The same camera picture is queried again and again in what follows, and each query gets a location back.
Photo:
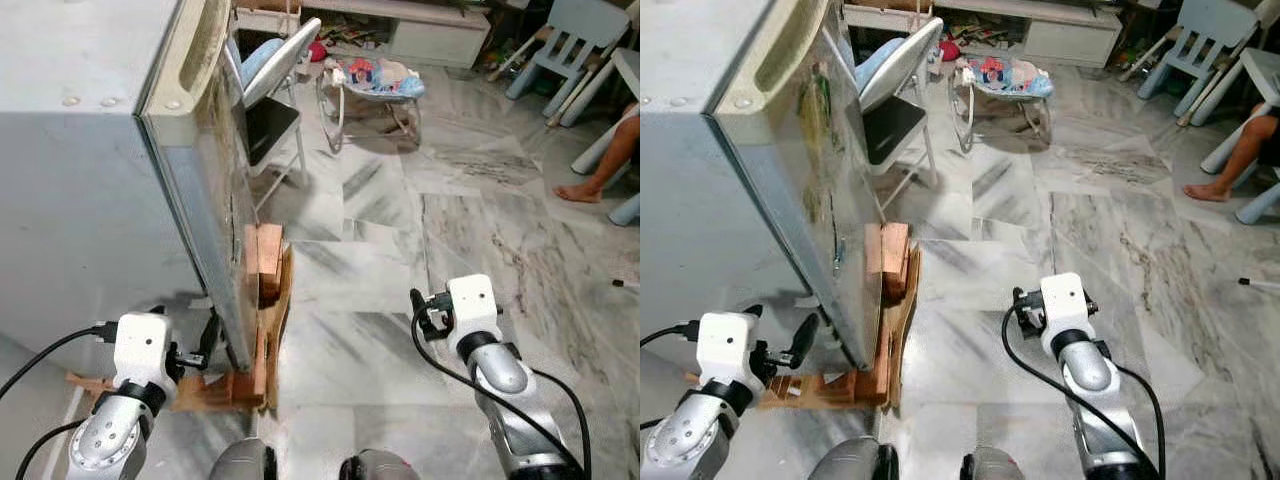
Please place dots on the silver robot left leg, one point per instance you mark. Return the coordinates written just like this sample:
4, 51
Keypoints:
240, 462
850, 462

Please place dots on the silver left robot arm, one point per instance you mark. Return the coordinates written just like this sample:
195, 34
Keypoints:
690, 440
105, 445

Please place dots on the colourful baby bouncer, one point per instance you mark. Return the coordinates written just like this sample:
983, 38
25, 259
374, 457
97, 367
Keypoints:
380, 78
1010, 78

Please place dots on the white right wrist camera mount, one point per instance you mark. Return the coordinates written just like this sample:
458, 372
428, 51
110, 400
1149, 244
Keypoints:
1063, 300
472, 300

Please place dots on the blue child chair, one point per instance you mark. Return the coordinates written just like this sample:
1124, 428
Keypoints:
575, 25
1210, 25

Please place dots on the red brick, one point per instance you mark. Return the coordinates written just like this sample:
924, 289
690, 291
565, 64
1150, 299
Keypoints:
248, 388
890, 260
870, 385
268, 260

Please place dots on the grey fridge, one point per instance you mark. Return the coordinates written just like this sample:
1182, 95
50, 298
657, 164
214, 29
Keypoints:
690, 200
70, 180

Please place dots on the grey folding chair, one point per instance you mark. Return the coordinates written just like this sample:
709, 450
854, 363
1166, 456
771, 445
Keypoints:
270, 125
890, 125

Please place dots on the white low cabinet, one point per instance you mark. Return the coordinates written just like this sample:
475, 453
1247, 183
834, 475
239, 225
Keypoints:
1065, 45
435, 45

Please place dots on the red ball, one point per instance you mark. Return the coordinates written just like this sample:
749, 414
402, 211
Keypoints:
948, 50
317, 51

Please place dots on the person's bare leg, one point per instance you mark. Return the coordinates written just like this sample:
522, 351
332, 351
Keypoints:
1245, 145
615, 150

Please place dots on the wooden crate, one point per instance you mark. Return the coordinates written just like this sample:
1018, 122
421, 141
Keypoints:
880, 15
265, 20

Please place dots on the light blue cushion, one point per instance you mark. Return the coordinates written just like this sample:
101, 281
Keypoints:
880, 62
258, 60

